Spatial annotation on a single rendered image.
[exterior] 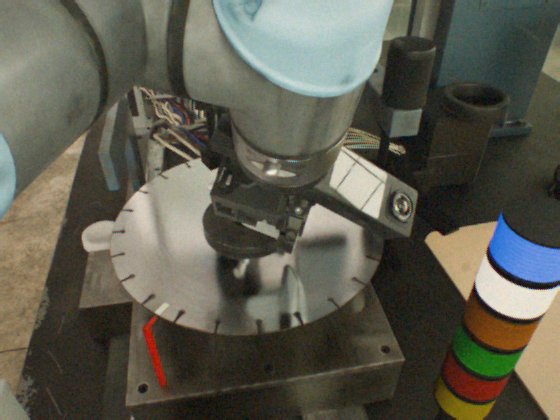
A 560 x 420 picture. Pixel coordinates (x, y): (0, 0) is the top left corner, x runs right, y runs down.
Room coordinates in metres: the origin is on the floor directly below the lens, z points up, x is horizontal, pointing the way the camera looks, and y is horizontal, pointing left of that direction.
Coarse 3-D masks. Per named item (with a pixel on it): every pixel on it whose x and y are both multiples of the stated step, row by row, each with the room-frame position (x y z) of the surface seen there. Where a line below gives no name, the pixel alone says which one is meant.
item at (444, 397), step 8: (440, 368) 0.21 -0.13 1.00; (440, 376) 0.20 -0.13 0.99; (440, 384) 0.20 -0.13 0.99; (440, 392) 0.19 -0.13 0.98; (448, 392) 0.19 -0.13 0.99; (440, 400) 0.19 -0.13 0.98; (448, 400) 0.19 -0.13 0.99; (456, 400) 0.18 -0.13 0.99; (464, 400) 0.18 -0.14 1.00; (440, 408) 0.19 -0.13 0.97; (448, 408) 0.18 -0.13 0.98; (456, 408) 0.18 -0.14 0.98; (464, 408) 0.18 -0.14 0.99; (472, 408) 0.18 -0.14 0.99; (480, 408) 0.18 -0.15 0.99; (488, 408) 0.18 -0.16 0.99; (456, 416) 0.18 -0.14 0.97; (464, 416) 0.18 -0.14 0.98; (472, 416) 0.18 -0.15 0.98; (480, 416) 0.18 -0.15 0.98
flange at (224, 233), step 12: (204, 216) 0.44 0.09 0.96; (216, 216) 0.44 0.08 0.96; (204, 228) 0.42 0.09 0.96; (216, 228) 0.41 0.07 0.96; (228, 228) 0.41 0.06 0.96; (240, 228) 0.41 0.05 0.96; (216, 240) 0.39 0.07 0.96; (228, 240) 0.39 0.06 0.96; (240, 240) 0.39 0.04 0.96; (252, 240) 0.39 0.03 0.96; (264, 240) 0.39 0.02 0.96; (276, 240) 0.40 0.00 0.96; (240, 252) 0.38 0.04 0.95; (252, 252) 0.38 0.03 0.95
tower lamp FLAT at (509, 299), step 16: (480, 272) 0.20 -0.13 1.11; (496, 272) 0.19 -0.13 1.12; (480, 288) 0.20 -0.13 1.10; (496, 288) 0.19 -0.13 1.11; (512, 288) 0.18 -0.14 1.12; (528, 288) 0.18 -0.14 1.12; (544, 288) 0.18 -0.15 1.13; (496, 304) 0.18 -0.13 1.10; (512, 304) 0.18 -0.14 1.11; (528, 304) 0.18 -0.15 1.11; (544, 304) 0.18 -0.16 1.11; (528, 320) 0.18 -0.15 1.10
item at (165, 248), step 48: (144, 192) 0.50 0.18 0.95; (192, 192) 0.50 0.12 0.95; (144, 240) 0.40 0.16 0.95; (192, 240) 0.40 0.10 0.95; (336, 240) 0.40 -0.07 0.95; (144, 288) 0.33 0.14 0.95; (192, 288) 0.33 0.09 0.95; (240, 288) 0.33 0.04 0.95; (288, 288) 0.33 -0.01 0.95; (336, 288) 0.33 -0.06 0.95
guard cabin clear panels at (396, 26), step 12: (396, 0) 1.73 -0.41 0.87; (408, 0) 1.74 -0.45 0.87; (396, 12) 1.73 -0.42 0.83; (408, 12) 1.74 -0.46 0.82; (396, 24) 1.73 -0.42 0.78; (384, 36) 1.72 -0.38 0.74; (396, 36) 1.73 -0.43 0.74; (552, 48) 1.46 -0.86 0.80; (552, 60) 1.44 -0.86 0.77; (552, 72) 1.42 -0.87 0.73
